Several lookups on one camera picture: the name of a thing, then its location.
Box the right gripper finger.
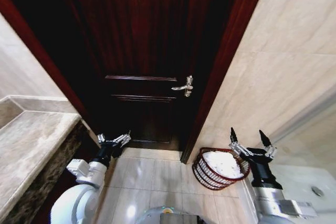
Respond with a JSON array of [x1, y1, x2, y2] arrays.
[[229, 126, 249, 156], [258, 129, 278, 159]]

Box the white towel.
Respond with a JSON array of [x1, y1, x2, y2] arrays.
[[203, 151, 244, 180]]

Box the red-brown woven hamper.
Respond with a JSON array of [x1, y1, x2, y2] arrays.
[[192, 146, 251, 191]]

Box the beige marble countertop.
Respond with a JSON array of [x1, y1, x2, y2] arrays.
[[0, 94, 85, 224]]

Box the dark wooden door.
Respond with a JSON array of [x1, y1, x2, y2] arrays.
[[56, 0, 249, 152]]

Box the dark red door frame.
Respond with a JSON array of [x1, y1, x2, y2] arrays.
[[0, 0, 271, 164]]

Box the silver door handle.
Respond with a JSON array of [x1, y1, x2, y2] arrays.
[[171, 75, 195, 98]]

